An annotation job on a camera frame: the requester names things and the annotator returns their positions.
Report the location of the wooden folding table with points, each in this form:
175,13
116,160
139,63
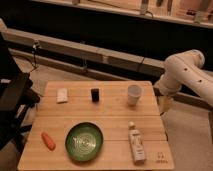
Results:
112,115

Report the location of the orange carrot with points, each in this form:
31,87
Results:
48,141

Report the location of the white bottle with label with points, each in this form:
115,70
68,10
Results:
136,144

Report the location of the white plastic cup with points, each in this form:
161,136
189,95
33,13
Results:
134,93

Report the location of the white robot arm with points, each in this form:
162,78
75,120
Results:
185,69

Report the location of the green ribbed bowl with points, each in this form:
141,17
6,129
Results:
84,141

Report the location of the black eraser block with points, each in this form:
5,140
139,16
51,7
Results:
95,94

